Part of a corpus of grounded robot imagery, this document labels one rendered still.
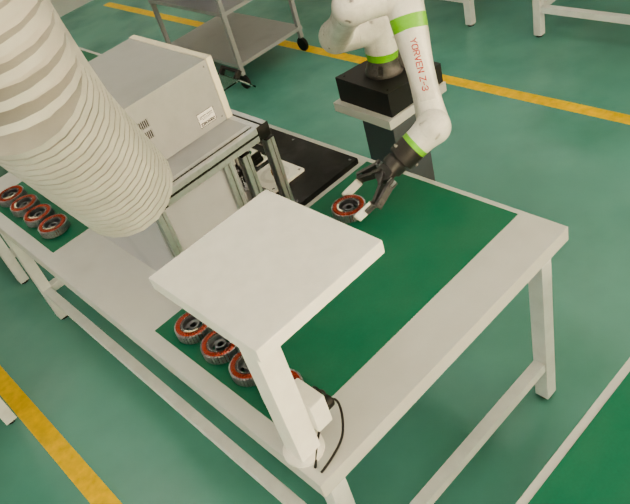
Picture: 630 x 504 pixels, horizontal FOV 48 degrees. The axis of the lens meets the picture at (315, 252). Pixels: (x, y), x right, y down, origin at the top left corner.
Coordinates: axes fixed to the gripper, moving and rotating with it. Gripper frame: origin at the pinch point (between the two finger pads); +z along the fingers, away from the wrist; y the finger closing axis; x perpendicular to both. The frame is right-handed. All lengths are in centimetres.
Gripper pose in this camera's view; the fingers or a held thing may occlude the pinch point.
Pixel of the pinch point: (353, 205)
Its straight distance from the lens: 225.8
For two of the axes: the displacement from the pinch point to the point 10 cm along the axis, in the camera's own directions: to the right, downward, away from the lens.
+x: -6.8, -4.7, -5.7
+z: -6.9, 6.7, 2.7
